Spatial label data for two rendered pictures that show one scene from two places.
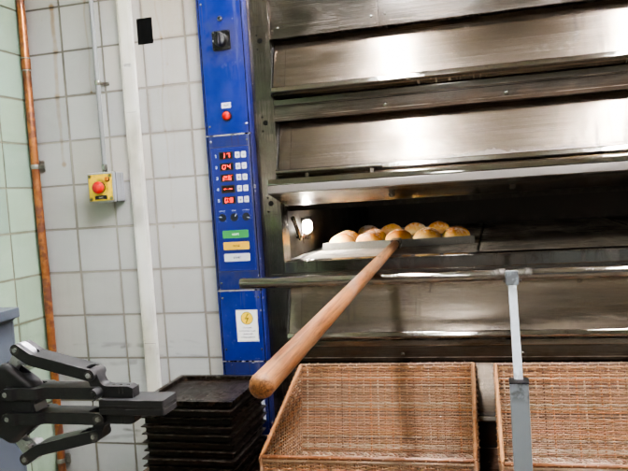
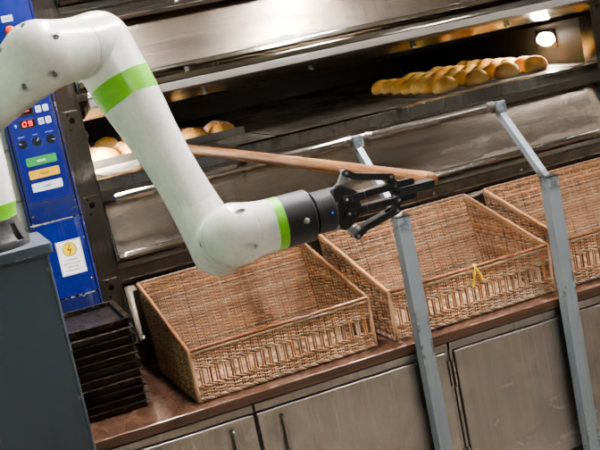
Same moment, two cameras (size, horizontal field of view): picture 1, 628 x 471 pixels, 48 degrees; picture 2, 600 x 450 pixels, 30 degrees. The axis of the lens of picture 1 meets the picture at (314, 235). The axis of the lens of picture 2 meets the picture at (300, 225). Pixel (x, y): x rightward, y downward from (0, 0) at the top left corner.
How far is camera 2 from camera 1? 169 cm
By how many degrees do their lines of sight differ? 33
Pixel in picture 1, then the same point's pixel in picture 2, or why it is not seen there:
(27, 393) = (359, 195)
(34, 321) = not seen: outside the picture
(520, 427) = (409, 251)
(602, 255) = (384, 118)
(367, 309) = not seen: hidden behind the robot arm
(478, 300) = (291, 179)
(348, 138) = (143, 40)
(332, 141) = not seen: hidden behind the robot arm
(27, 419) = (361, 210)
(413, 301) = (233, 194)
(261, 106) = (43, 15)
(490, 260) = (295, 139)
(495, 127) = (280, 14)
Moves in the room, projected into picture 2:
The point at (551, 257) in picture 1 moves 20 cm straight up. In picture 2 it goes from (345, 127) to (334, 66)
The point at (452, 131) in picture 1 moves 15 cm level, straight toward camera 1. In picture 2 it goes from (243, 21) to (261, 18)
